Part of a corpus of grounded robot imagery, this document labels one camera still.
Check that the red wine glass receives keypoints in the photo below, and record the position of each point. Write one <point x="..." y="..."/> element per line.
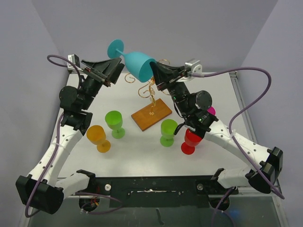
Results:
<point x="191" y="141"/>

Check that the wooden rack base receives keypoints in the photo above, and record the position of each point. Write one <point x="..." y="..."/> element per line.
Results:
<point x="150" y="114"/>

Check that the green wine glass left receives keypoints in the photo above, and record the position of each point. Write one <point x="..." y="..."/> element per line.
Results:
<point x="114" y="121"/>

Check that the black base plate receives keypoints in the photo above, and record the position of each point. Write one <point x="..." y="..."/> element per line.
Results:
<point x="157" y="192"/>

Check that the magenta wine glass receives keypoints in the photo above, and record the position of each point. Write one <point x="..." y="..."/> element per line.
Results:
<point x="212" y="110"/>

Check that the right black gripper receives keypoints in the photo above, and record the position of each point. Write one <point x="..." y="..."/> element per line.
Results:
<point x="163" y="73"/>

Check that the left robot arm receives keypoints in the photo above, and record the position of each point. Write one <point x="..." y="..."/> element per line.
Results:
<point x="41" y="189"/>

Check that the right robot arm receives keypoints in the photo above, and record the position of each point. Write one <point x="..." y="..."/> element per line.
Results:
<point x="264" y="165"/>

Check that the orange wine glass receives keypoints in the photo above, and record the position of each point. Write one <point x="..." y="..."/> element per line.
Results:
<point x="97" y="136"/>

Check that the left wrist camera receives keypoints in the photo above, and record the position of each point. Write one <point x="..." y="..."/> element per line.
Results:
<point x="75" y="60"/>

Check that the green wine glass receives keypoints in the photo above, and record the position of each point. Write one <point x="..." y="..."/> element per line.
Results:
<point x="114" y="121"/>
<point x="168" y="127"/>

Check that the blue wine glass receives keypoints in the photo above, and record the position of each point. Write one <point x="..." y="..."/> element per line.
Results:
<point x="137" y="63"/>

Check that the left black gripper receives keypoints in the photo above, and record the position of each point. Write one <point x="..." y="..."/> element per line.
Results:
<point x="98" y="71"/>

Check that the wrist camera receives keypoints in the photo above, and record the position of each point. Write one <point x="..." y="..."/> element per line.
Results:
<point x="75" y="60"/>
<point x="193" y="69"/>

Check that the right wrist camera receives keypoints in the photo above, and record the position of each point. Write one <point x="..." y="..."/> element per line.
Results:
<point x="193" y="69"/>

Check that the green wine glass right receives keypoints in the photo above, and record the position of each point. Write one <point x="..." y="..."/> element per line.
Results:
<point x="168" y="127"/>

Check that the gold wire glass rack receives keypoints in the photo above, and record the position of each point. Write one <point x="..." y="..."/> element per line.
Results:
<point x="129" y="78"/>

